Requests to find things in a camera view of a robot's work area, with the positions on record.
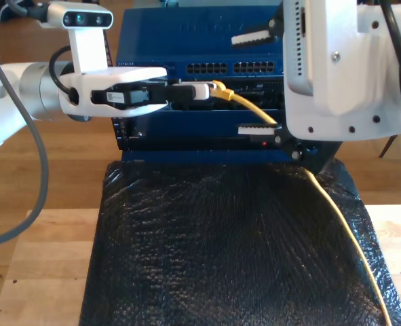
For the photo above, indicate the black rack server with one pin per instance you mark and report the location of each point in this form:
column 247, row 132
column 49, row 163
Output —
column 271, row 98

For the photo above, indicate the blue rack base plate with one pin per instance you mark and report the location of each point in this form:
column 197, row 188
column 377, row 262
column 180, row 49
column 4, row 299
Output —
column 203, row 155

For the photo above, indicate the black bubble-wrap mat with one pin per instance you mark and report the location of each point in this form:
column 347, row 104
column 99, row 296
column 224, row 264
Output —
column 220, row 271

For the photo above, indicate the blue network switch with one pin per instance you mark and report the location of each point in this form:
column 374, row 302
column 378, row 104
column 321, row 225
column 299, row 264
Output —
column 186, row 40

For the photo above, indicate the blue rack tray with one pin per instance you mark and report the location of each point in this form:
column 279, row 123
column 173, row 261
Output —
column 186, row 125

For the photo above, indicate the black metal stool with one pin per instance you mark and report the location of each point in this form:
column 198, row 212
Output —
column 388, row 146

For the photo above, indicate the dark blue sneaker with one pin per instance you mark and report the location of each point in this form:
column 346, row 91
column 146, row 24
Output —
column 3, row 13

